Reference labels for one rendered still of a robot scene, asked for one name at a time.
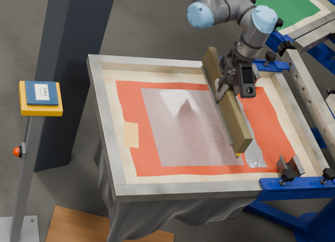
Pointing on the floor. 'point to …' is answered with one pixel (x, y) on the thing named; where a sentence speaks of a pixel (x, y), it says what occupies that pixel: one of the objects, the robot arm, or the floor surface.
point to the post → (27, 171)
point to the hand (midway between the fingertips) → (224, 99)
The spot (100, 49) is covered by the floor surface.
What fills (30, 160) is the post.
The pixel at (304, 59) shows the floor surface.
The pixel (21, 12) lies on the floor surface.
